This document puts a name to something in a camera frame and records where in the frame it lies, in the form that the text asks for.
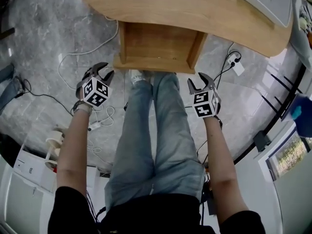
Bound beige small stool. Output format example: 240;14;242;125
45;127;66;172

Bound person's left white shoe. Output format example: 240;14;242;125
128;69;153;89

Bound person's black shirt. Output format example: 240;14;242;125
47;186;265;234

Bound person's blue jeans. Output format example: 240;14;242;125
104;72;206;214

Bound black floor box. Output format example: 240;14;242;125
253;130;272;152

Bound white appliance box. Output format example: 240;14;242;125
13;150;58;194

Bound person's right forearm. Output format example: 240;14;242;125
202;116;250;226

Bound person's left forearm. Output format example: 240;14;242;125
56;103;94;193

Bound wooden coffee table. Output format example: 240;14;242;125
79;0;293;59

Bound striped cushion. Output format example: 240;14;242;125
298;0;312;34

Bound blue padded chair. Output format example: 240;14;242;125
281;93;312;138

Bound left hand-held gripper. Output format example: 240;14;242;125
76;61;116;107

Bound black plugged cable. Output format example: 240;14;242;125
213;41;242;88

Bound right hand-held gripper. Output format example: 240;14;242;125
187;72;221;119

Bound grey beanbag chair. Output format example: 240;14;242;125
290;0;312;70

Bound wooden drawer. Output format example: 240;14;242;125
112;20;209;75

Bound white cable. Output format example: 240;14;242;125
58;16;119;167

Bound teal small object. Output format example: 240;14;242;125
290;105;303;120

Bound window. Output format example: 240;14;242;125
265;130;312;181

